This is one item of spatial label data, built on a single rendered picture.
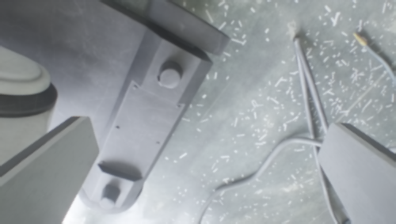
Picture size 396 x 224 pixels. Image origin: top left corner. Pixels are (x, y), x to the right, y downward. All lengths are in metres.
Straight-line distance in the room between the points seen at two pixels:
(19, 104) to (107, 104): 0.18
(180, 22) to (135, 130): 0.25
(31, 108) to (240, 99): 0.54
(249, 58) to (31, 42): 0.53
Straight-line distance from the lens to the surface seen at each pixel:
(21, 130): 0.36
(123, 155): 0.54
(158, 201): 0.95
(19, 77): 0.38
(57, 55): 0.50
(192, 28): 0.40
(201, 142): 0.74
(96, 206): 0.68
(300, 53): 0.68
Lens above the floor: 0.60
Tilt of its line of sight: 62 degrees down
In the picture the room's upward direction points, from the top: 168 degrees clockwise
